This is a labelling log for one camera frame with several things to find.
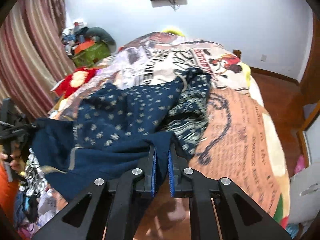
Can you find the striped curtain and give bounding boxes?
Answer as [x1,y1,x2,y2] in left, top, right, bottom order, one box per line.
[0,0,76,121]

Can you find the person's bare foot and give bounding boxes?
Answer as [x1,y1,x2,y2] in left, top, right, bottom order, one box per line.
[160,201,187,230]

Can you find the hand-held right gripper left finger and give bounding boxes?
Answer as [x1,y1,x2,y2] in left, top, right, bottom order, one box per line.
[31,144,158,240]

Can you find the pink toy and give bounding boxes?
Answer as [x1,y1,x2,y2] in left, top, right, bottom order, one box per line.
[294,155,306,175]

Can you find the scattered papers and toys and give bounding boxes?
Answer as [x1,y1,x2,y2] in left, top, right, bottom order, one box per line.
[14,150,72,232]

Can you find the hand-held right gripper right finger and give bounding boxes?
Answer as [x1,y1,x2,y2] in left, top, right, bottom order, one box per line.
[168,136,293,240]

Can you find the person's left hand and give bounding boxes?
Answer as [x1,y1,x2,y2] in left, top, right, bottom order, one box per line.
[0,152,22,173]

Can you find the orange box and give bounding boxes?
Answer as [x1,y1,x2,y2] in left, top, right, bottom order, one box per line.
[75,44,96,55]

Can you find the printed blanket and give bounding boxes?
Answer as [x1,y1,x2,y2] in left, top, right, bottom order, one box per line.
[47,31,292,230]

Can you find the green storage box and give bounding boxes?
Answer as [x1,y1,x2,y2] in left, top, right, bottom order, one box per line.
[72,42,112,67]

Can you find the red plush toy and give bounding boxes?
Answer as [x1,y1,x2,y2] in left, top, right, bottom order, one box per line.
[59,67,97,98]

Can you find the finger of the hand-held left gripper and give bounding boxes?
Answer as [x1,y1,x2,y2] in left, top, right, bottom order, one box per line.
[7,121,38,137]

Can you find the navy patterned hooded jacket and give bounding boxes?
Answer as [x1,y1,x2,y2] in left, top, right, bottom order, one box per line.
[30,67,213,203]

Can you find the grey pillow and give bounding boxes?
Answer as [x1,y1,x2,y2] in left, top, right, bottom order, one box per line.
[86,27,116,48]

